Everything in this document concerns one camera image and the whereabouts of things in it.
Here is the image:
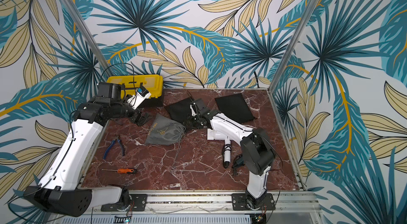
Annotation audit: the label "grey fabric pouch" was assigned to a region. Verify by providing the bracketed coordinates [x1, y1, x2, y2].
[145, 114, 185, 146]

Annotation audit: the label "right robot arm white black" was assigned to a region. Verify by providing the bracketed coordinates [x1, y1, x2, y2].
[185, 103, 277, 210]

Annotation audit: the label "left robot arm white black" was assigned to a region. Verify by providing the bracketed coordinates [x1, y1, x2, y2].
[22, 83, 151, 217]

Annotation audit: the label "yellow black toolbox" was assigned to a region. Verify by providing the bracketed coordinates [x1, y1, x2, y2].
[107, 74, 164, 108]

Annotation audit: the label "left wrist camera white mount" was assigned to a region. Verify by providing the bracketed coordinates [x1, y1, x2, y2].
[127, 85, 151, 110]

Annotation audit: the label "blue handled pliers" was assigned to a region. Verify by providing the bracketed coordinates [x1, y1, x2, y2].
[102, 138, 125, 160]

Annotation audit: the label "orange handled screwdriver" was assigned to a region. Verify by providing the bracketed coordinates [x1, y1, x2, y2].
[102, 169, 137, 174]

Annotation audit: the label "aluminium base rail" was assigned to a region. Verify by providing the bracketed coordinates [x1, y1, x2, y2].
[50, 190, 322, 224]

